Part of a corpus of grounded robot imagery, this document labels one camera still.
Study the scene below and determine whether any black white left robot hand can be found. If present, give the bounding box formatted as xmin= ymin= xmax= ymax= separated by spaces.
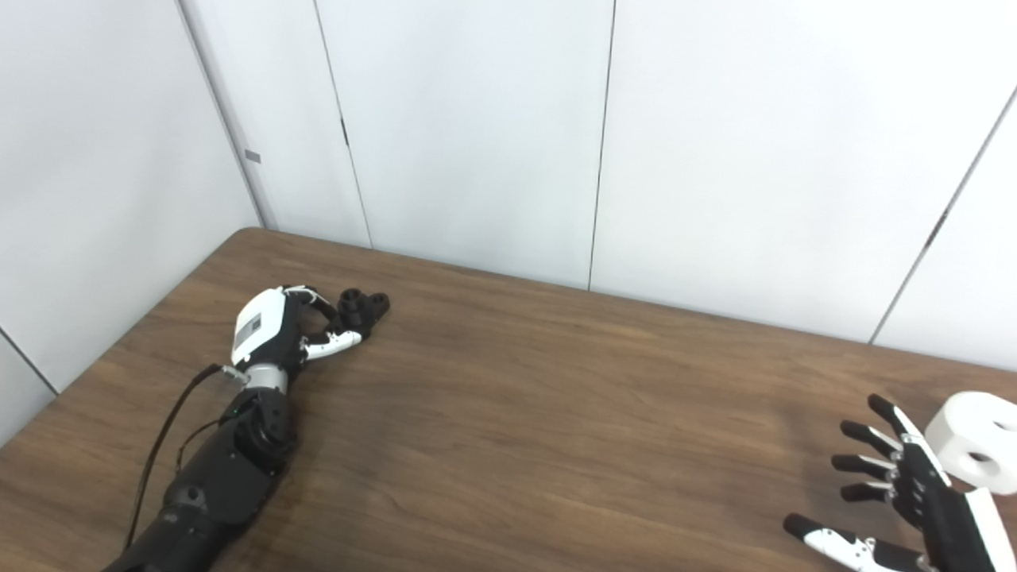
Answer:
xmin=230 ymin=284 xmax=365 ymax=370

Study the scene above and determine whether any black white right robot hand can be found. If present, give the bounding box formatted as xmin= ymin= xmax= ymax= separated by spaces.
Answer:
xmin=783 ymin=393 xmax=1017 ymax=572

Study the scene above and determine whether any black plastic holder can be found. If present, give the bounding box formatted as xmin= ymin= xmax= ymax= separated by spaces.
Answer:
xmin=337 ymin=288 xmax=392 ymax=334

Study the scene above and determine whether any round white plastic piece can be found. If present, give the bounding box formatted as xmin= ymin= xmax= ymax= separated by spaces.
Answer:
xmin=924 ymin=391 xmax=1017 ymax=495

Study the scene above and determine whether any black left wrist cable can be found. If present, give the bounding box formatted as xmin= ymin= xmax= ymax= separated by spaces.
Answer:
xmin=123 ymin=363 xmax=249 ymax=551

